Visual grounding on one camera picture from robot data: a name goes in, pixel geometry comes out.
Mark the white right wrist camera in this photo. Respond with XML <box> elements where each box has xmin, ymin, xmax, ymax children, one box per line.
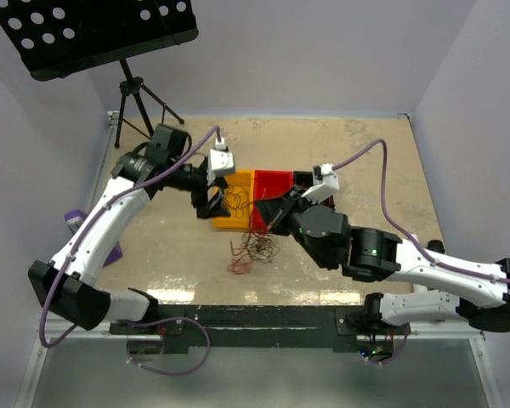
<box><xmin>301</xmin><ymin>163</ymin><xmax>339</xmax><ymax>204</ymax></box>

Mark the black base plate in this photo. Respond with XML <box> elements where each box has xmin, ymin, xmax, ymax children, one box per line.
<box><xmin>110</xmin><ymin>303</ymin><xmax>411</xmax><ymax>354</ymax></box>

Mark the red plastic bin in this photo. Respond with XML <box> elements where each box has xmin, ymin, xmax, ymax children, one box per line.
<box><xmin>252</xmin><ymin>169</ymin><xmax>295</xmax><ymax>229</ymax></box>

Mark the black perforated music stand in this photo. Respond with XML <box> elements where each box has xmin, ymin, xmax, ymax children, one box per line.
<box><xmin>0</xmin><ymin>0</ymin><xmax>199</xmax><ymax>133</ymax></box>

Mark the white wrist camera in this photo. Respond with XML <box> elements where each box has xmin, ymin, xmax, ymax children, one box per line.
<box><xmin>301</xmin><ymin>163</ymin><xmax>339</xmax><ymax>204</ymax></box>
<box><xmin>207</xmin><ymin>136</ymin><xmax>235</xmax><ymax>185</ymax></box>

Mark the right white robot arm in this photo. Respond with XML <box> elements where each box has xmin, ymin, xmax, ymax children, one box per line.
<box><xmin>255</xmin><ymin>185</ymin><xmax>510</xmax><ymax>334</ymax></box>

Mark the black plastic bin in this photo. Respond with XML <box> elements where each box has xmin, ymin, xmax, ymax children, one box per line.
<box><xmin>292</xmin><ymin>171</ymin><xmax>335</xmax><ymax>208</ymax></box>

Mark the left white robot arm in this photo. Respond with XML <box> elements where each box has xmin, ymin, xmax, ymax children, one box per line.
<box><xmin>28</xmin><ymin>125</ymin><xmax>235</xmax><ymax>333</ymax></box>

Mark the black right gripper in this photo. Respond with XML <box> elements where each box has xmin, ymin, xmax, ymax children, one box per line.
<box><xmin>255</xmin><ymin>184</ymin><xmax>332</xmax><ymax>268</ymax></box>

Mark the purple plastic holder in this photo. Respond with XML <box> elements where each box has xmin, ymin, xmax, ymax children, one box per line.
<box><xmin>64</xmin><ymin>209</ymin><xmax>123</xmax><ymax>267</ymax></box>

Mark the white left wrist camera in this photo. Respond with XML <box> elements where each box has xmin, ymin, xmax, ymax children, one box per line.
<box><xmin>207</xmin><ymin>136</ymin><xmax>235</xmax><ymax>185</ymax></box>

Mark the black microphone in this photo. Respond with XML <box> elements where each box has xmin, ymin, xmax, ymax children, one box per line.
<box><xmin>427</xmin><ymin>240</ymin><xmax>445</xmax><ymax>254</ymax></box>

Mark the yellow plastic bin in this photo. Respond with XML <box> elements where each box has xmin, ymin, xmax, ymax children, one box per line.
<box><xmin>212</xmin><ymin>170</ymin><xmax>254</xmax><ymax>231</ymax></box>

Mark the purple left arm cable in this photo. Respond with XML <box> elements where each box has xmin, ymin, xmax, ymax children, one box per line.
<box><xmin>37</xmin><ymin>125</ymin><xmax>222</xmax><ymax>375</ymax></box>

